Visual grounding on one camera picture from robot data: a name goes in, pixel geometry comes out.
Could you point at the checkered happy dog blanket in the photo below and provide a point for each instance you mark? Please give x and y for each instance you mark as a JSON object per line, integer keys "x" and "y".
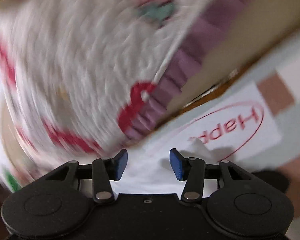
{"x": 259, "y": 118}

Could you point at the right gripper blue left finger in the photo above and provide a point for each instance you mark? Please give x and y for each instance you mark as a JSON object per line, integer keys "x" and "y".
{"x": 105, "y": 170}

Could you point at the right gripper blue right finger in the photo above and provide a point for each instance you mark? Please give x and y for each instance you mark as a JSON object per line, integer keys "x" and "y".
{"x": 192, "y": 171}

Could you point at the red bear quilted blanket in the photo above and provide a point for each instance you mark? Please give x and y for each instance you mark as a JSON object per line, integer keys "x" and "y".
{"x": 85, "y": 77}

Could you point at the green white plastic bag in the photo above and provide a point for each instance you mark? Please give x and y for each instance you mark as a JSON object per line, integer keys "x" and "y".
{"x": 11, "y": 181}

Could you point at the white t-shirt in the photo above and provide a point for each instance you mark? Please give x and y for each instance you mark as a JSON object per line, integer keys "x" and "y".
{"x": 149, "y": 170}

